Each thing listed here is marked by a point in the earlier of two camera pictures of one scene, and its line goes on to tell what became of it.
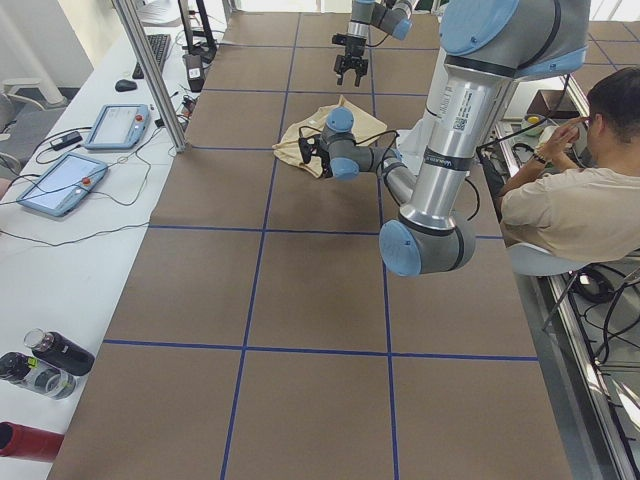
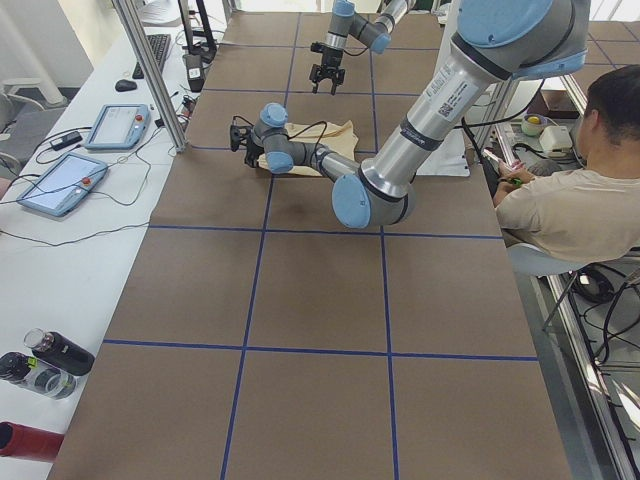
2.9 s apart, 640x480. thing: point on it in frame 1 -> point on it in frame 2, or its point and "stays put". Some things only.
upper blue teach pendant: x=119 y=126 stays put
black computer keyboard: x=159 y=44 stays put
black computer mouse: x=125 y=85 stays put
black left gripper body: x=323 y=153 -> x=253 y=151
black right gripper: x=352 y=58 -> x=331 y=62
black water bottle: x=60 y=350 stays put
